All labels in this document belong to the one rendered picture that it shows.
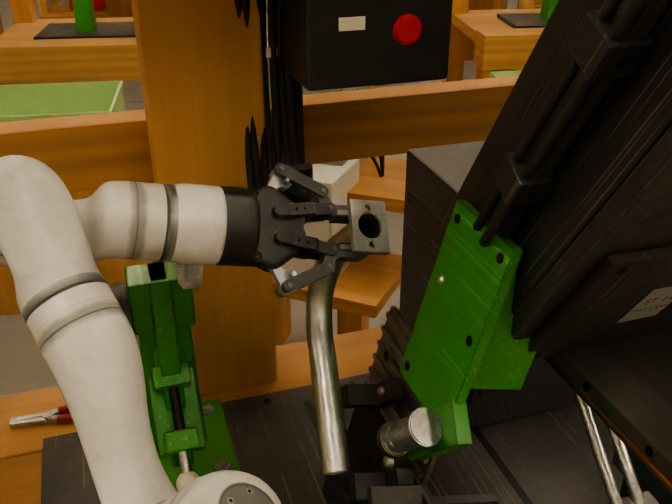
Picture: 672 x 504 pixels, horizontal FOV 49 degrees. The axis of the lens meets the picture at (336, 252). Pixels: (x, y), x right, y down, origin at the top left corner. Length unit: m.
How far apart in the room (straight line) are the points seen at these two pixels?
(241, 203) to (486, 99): 0.57
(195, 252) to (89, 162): 0.38
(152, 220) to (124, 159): 0.38
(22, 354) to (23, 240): 2.29
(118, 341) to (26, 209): 0.13
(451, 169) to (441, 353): 0.26
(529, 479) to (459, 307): 0.32
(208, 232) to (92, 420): 0.19
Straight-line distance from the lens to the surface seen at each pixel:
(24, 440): 1.12
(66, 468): 1.03
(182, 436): 0.89
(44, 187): 0.64
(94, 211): 0.67
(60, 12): 7.81
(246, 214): 0.68
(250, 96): 0.93
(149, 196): 0.67
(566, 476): 1.00
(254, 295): 1.04
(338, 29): 0.83
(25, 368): 2.84
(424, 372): 0.79
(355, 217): 0.73
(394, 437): 0.78
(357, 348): 1.21
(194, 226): 0.66
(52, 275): 0.62
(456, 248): 0.75
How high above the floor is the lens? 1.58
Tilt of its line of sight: 28 degrees down
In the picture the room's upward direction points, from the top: straight up
